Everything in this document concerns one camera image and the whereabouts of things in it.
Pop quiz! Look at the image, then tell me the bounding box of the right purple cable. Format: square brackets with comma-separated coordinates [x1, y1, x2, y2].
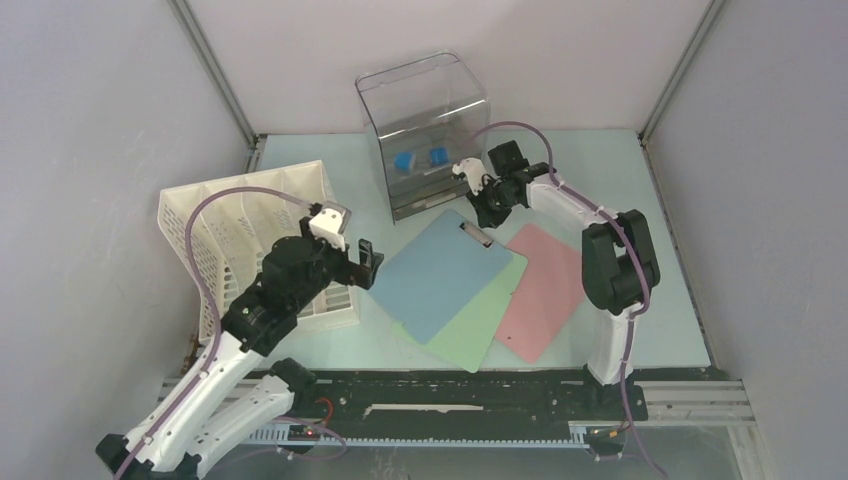
[463, 121, 667, 478]

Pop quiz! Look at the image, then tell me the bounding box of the purple cable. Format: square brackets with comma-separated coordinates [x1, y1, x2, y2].
[112, 186, 347, 480]
[463, 121, 667, 478]

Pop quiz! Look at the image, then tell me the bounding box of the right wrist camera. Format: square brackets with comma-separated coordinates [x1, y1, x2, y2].
[451, 157, 488, 196]

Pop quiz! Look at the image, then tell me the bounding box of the pink clipboard sheet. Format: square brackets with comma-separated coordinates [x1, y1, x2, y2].
[495, 224, 585, 363]

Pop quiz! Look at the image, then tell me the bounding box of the white plastic file rack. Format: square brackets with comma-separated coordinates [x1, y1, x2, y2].
[157, 160, 335, 345]

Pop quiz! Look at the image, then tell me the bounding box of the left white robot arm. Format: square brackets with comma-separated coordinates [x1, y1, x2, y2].
[96, 235, 385, 479]

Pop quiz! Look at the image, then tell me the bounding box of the blue clipboard sheet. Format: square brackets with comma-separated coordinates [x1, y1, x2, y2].
[369, 210, 513, 343]

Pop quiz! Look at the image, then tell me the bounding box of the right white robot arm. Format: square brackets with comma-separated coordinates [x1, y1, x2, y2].
[451, 141, 661, 418]

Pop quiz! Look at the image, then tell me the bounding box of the metal clipboard clip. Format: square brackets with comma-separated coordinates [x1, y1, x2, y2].
[460, 221, 494, 248]

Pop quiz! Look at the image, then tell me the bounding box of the blue eraser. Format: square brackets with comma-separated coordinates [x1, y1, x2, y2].
[393, 152, 417, 174]
[428, 147, 450, 167]

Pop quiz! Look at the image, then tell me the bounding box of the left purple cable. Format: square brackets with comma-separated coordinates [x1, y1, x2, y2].
[112, 186, 347, 480]

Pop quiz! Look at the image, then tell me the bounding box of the clear plastic drawer box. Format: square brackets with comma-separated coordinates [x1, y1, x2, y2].
[354, 51, 490, 221]

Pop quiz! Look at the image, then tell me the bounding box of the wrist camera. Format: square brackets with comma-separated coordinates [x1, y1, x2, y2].
[451, 157, 488, 196]
[308, 202, 352, 252]

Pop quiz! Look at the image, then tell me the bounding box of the green clipboard sheet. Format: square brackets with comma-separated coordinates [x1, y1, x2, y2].
[392, 253, 528, 373]

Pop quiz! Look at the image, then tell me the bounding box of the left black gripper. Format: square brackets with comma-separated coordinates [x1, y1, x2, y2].
[290, 217, 383, 311]

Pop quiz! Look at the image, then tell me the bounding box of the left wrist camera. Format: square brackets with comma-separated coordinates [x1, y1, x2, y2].
[308, 202, 352, 252]

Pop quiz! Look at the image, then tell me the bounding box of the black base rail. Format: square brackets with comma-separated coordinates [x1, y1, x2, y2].
[225, 367, 651, 445]

